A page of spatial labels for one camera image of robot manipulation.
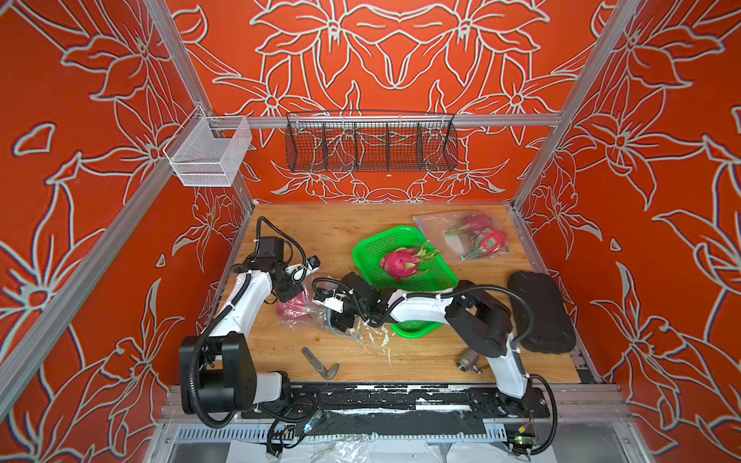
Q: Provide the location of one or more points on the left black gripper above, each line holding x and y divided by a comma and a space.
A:
284, 294

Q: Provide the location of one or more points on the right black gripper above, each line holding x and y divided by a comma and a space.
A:
342, 318

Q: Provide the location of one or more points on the clear zip-top bag blue seal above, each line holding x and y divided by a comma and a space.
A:
322, 318

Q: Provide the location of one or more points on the pink dragon fruit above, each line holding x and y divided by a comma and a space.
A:
406, 262
297, 309

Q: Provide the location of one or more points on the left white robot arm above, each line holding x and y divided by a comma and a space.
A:
218, 377

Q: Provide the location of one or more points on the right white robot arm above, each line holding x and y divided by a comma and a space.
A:
492, 321

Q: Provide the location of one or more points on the far clear zip-top bag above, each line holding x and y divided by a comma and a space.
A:
464, 236

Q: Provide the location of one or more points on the far bag dragon fruit upper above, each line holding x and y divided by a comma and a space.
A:
473, 223

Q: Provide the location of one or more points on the green plastic basket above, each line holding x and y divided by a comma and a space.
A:
368, 253

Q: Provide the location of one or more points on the grey L-shaped metal tool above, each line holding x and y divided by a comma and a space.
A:
326, 373

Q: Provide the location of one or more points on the metal pipe fitting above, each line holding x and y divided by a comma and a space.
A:
468, 361

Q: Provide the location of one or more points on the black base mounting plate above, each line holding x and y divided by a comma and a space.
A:
481, 399

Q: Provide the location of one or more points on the black oval tray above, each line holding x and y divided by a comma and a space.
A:
553, 331

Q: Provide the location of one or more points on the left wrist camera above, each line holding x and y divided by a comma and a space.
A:
299, 272

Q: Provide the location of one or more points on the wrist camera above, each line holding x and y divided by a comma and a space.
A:
331, 299
299, 272

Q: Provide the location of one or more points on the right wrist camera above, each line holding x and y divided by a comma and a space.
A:
331, 299

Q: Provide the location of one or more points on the black wire basket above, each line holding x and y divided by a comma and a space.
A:
352, 141

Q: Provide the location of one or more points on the white wire basket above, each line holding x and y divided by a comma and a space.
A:
208, 151

